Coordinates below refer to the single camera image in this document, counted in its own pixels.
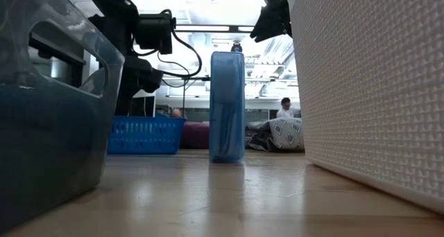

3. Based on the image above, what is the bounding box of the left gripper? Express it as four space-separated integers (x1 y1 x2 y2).
115 55 164 117

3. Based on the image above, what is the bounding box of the blue slotted plastic basket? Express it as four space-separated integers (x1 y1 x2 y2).
107 114 187 156

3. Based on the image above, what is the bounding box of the purple cloth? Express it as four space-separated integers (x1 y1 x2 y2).
178 121 211 150

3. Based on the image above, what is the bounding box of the grey patterned cloth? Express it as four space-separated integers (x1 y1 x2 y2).
244 116 305 152

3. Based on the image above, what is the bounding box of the black monitor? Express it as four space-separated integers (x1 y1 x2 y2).
137 96 156 118

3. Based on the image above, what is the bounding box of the white storage shelving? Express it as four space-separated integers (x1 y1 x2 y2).
244 55 300 103

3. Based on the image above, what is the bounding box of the blue translucent plastic case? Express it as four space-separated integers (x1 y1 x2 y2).
208 51 246 164

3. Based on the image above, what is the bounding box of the white plastic bin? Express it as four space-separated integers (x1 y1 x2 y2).
286 0 444 216

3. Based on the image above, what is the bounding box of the grey transparent plastic tray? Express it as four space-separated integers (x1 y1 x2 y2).
0 0 126 233

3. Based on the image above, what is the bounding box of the black ceiling light rail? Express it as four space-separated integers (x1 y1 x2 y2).
173 23 257 34

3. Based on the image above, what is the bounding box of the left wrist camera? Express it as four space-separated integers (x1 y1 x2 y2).
134 9 177 55

